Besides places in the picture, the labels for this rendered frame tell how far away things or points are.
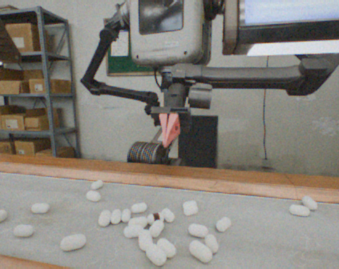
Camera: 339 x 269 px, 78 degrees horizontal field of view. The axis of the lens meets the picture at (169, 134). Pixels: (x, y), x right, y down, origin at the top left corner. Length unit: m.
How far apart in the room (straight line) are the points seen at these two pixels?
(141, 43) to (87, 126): 2.09
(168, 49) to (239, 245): 0.76
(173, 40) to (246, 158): 1.84
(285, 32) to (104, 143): 2.71
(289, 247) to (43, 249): 0.40
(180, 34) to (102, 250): 0.79
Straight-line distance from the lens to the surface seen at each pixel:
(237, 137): 2.46
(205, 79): 0.64
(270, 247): 0.42
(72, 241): 0.40
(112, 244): 0.41
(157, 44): 0.97
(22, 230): 0.47
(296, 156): 2.62
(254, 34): 0.27
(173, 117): 0.51
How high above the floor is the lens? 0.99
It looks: 11 degrees down
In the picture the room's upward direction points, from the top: straight up
